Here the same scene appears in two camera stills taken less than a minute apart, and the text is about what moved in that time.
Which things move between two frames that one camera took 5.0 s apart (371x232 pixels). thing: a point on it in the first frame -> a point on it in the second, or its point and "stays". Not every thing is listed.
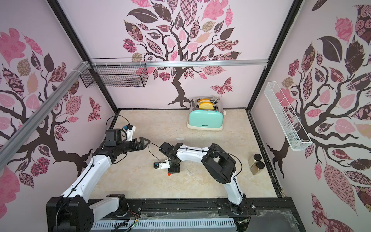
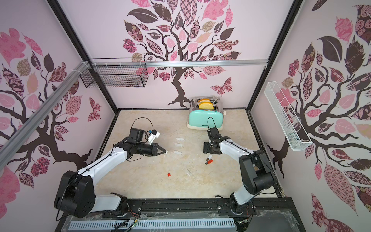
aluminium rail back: x=164 y=63 stays
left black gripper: x=135 y=143 -> x=153 y=150
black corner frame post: x=68 y=29 stays
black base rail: x=270 y=214 stays
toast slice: x=206 y=106 stays
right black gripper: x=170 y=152 -> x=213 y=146
